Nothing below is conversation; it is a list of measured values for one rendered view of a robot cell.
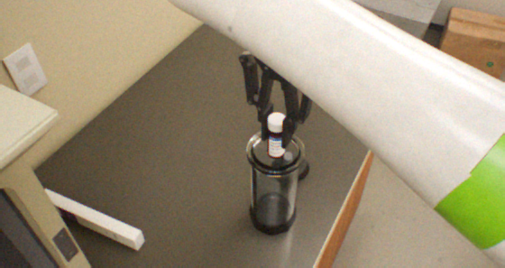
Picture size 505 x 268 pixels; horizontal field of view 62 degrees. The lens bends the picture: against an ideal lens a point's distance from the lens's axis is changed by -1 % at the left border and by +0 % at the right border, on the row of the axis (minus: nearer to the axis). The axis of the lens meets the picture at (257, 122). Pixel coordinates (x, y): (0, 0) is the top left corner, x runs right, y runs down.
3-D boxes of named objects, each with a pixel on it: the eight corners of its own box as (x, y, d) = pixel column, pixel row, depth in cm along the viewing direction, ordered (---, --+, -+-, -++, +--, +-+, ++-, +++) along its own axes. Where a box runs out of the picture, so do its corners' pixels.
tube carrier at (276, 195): (239, 221, 92) (235, 157, 77) (262, 185, 99) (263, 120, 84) (284, 243, 89) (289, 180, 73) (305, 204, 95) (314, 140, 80)
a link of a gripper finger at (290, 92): (287, 54, 65) (296, 56, 65) (295, 110, 73) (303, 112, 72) (276, 69, 63) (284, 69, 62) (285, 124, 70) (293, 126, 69)
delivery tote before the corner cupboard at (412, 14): (330, 40, 305) (336, -3, 282) (352, 13, 330) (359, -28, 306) (414, 66, 284) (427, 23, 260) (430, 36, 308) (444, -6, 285)
